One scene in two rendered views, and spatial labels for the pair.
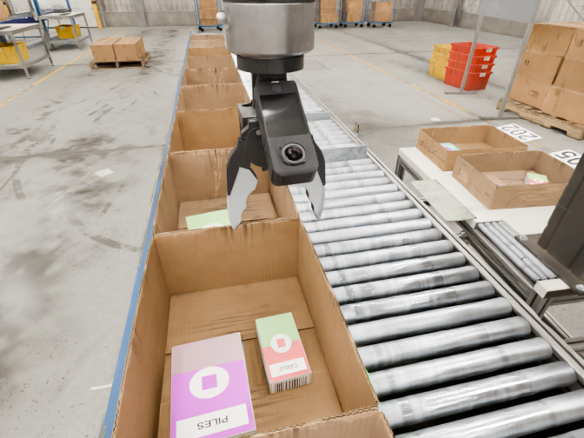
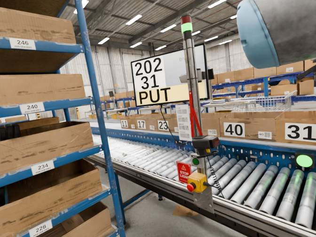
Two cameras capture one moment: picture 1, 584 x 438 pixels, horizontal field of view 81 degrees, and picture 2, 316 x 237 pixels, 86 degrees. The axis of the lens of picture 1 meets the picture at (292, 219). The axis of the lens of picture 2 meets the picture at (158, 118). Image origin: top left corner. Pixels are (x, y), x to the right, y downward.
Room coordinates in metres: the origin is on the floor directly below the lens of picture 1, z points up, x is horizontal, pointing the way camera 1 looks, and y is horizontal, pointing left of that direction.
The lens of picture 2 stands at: (0.75, -1.32, 1.32)
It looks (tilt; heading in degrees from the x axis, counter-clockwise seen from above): 8 degrees down; 149
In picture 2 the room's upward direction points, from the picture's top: 8 degrees counter-clockwise
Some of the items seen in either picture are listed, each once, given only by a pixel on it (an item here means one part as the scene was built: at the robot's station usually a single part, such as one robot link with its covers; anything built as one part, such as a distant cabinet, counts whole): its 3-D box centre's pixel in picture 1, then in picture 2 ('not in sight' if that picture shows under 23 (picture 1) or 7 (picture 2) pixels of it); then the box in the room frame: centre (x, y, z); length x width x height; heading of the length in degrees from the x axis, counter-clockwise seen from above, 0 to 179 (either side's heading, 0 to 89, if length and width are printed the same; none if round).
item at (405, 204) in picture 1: (351, 213); not in sight; (1.09, -0.22, 0.72); 0.52 x 0.05 x 0.05; 102
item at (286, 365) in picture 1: (282, 350); not in sight; (0.37, 0.02, 0.90); 0.13 x 0.07 x 0.04; 15
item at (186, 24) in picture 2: not in sight; (186, 25); (0.11, -0.71, 1.62); 0.05 x 0.05 x 0.06
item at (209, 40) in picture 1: (208, 47); not in sight; (3.42, 0.75, 0.96); 0.39 x 0.29 x 0.17; 13
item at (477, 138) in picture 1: (467, 146); not in sight; (1.55, -0.84, 0.80); 0.38 x 0.28 x 0.10; 98
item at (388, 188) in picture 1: (340, 195); not in sight; (1.21, -0.20, 0.72); 0.52 x 0.05 x 0.05; 102
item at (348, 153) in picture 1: (320, 157); not in sight; (1.50, -0.13, 0.76); 0.46 x 0.01 x 0.09; 102
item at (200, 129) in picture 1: (220, 149); not in sight; (1.12, 0.25, 0.96); 0.39 x 0.29 x 0.17; 12
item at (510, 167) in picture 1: (516, 177); not in sight; (1.23, -0.90, 0.80); 0.38 x 0.28 x 0.10; 96
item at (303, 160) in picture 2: not in sight; (304, 161); (0.36, -0.14, 0.81); 0.07 x 0.01 x 0.07; 12
